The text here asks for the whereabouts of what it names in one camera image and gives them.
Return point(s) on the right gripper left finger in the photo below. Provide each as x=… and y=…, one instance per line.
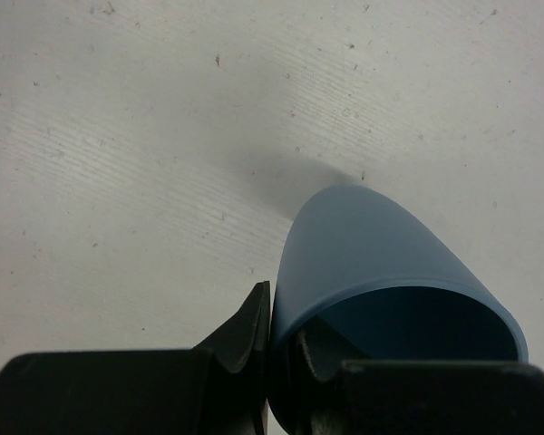
x=215, y=387

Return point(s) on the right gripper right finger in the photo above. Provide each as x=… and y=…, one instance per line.
x=364, y=396

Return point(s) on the light blue plastic cup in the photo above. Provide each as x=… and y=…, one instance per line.
x=378, y=276

